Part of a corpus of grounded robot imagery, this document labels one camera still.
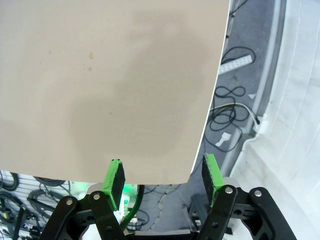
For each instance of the white power strip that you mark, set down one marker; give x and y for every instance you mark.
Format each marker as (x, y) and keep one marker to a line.
(235, 64)

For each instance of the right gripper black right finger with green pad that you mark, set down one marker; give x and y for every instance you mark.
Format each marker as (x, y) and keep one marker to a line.
(212, 172)

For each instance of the white wall plug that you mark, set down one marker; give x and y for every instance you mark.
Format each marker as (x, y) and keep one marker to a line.
(261, 123)

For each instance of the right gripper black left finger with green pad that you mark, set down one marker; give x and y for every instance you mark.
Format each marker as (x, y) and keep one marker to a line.
(113, 178)

